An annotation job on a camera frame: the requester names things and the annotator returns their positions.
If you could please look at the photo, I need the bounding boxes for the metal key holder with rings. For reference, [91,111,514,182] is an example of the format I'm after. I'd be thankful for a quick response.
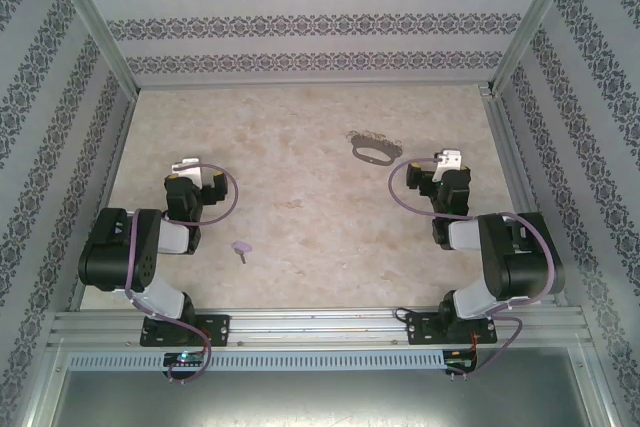
[345,129,404,167]

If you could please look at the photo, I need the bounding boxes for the key with pink tag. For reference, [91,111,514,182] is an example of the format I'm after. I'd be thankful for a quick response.
[230,240,254,266]

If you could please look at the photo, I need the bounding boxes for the grey metal sheet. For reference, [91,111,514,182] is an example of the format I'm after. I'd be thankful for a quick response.
[19,346,624,427]

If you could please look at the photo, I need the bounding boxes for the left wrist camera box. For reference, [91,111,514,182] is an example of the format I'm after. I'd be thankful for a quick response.
[171,156,206,188]

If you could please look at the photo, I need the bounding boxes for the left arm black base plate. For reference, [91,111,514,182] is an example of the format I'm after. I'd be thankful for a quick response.
[139,314,231,348]

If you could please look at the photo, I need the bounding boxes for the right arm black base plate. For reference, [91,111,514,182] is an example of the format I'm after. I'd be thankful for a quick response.
[404,311,499,347]

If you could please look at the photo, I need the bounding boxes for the aluminium mounting rail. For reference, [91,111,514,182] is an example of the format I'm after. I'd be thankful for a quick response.
[47,304,596,350]

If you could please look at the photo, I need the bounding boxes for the aluminium frame post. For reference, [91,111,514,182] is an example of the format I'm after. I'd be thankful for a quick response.
[39,0,141,93]
[487,0,586,96]

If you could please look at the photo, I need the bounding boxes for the slotted grey cable duct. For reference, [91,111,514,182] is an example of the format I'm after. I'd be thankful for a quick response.
[67,349,447,373]

